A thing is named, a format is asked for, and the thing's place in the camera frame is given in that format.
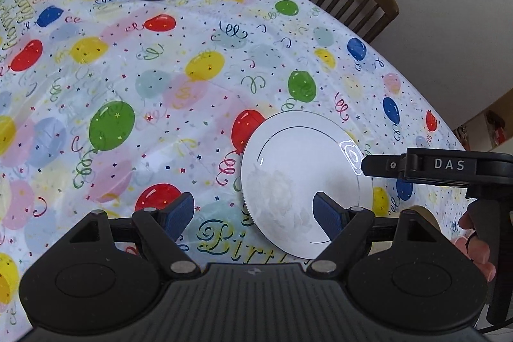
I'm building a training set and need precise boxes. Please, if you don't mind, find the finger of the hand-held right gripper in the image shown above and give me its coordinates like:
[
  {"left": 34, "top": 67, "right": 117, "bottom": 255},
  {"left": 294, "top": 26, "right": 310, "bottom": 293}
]
[{"left": 361, "top": 154, "right": 406, "bottom": 178}]

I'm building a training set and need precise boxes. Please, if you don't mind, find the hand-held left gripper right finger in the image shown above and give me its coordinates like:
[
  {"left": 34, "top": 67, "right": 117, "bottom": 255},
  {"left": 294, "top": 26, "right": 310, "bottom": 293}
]
[{"left": 306, "top": 192, "right": 442, "bottom": 279}]

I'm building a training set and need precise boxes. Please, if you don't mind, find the person's right hand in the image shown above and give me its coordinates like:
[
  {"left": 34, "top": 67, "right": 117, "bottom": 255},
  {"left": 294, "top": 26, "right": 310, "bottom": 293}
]
[{"left": 451, "top": 201, "right": 498, "bottom": 283}]

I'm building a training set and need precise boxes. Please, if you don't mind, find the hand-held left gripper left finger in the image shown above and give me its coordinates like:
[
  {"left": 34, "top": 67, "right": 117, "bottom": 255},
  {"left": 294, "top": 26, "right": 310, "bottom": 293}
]
[{"left": 70, "top": 192, "right": 202, "bottom": 279}]

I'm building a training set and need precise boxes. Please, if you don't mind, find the open shelf unit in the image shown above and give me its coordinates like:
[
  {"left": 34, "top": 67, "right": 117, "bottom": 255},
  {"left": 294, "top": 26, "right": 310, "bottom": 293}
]
[{"left": 452, "top": 86, "right": 513, "bottom": 155}]

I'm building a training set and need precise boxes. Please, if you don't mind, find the white plate with silver rim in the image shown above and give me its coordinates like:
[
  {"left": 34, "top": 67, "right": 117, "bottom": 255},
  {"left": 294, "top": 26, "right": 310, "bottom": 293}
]
[{"left": 240, "top": 110, "right": 374, "bottom": 260}]

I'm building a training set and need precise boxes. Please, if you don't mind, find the balloon print tablecloth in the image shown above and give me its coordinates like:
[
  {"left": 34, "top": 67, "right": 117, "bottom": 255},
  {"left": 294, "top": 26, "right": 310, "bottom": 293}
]
[{"left": 0, "top": 0, "right": 484, "bottom": 329}]

